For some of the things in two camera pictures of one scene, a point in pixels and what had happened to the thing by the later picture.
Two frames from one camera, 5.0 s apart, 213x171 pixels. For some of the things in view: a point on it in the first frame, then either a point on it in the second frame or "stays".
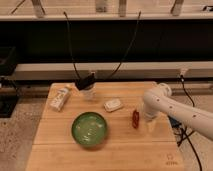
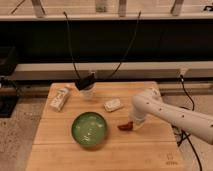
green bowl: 89,128 stays
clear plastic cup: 89,93 stays
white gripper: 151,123 → 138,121
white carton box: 59,99 stays
